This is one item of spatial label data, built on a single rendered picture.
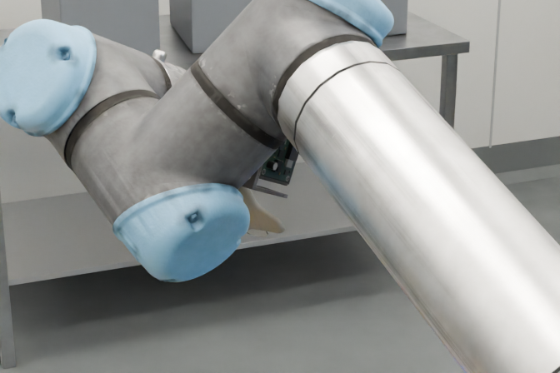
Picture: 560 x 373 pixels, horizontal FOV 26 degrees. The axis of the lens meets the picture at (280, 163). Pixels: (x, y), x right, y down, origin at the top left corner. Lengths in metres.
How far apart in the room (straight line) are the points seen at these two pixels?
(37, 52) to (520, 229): 0.34
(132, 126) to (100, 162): 0.03
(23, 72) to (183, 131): 0.12
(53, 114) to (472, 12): 4.33
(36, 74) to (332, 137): 0.22
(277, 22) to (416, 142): 0.13
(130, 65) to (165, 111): 0.08
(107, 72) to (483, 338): 0.33
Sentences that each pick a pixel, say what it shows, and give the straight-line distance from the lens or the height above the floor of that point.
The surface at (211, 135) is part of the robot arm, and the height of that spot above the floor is 1.68.
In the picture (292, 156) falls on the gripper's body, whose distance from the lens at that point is 0.96.
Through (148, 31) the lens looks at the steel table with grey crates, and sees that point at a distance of 3.73.
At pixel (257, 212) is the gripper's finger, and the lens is 1.01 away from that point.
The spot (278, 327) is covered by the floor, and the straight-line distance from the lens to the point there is 4.03.
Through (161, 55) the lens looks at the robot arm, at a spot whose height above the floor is 1.68.
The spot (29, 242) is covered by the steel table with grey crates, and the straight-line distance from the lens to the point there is 4.02.
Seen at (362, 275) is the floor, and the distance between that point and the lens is 4.39.
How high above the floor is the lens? 1.92
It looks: 21 degrees down
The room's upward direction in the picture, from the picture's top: straight up
